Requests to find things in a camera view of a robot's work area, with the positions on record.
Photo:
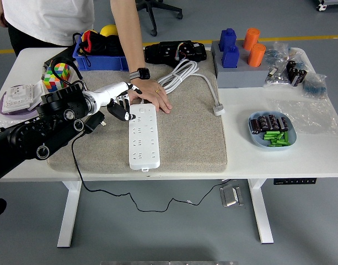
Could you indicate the grey-brown mat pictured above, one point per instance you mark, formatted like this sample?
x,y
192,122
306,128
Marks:
x,y
185,132

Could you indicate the black cylinder battery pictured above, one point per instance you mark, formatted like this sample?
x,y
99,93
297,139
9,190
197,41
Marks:
x,y
255,126
273,122
263,123
283,124

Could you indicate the black wristwatch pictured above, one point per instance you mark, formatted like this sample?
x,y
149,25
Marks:
x,y
143,73

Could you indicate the black desk control panel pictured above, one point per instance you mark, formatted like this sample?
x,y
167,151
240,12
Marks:
x,y
294,181

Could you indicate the person's left hand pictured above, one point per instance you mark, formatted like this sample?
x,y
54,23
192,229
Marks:
x,y
152,95

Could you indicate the clear bag of blue parts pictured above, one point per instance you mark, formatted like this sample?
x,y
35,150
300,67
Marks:
x,y
277,53
315,87
299,56

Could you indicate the empty clear plastic bag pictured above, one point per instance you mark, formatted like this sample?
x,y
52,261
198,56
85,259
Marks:
x,y
309,117

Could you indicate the long black box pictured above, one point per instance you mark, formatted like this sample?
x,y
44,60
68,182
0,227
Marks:
x,y
61,53

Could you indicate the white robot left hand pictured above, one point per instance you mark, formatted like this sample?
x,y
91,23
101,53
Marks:
x,y
110,91

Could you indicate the black capacitor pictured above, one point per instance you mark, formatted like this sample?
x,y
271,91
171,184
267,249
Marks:
x,y
302,76
296,78
290,69

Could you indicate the purple plate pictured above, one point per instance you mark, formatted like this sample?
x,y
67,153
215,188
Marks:
x,y
8,114

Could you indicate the white table leg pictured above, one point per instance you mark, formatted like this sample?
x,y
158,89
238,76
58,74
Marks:
x,y
261,212
70,209

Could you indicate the black office chair base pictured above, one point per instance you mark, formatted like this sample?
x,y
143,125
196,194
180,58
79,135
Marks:
x,y
155,13

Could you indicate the blue bottle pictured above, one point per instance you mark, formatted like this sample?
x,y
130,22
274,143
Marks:
x,y
230,58
228,38

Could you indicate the yellow ball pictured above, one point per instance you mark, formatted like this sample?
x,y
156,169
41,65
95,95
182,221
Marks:
x,y
109,29

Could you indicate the clear bag of metal parts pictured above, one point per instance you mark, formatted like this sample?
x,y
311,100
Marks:
x,y
276,78

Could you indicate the aluminium frame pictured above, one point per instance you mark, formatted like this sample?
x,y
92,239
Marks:
x,y
330,4

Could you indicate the colourful puzzle cube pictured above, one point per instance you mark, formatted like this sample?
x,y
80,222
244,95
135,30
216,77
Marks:
x,y
61,72

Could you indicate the blue plastic bin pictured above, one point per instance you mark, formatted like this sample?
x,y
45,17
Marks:
x,y
102,63

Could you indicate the light blue tray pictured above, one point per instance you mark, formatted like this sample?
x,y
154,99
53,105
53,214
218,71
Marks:
x,y
255,139

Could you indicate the white cover plate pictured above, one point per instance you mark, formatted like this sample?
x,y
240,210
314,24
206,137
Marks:
x,y
37,94

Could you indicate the metal foot pedal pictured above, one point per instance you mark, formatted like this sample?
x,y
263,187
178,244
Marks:
x,y
230,196

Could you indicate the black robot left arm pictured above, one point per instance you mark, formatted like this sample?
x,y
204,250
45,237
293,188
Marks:
x,y
33,132

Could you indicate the grey holder block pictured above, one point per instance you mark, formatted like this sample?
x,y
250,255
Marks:
x,y
240,77

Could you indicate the orange cylinder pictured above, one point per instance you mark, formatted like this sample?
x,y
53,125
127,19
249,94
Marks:
x,y
256,56
251,38

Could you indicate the person's left forearm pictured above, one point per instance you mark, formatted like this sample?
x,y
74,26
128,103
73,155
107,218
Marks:
x,y
127,36

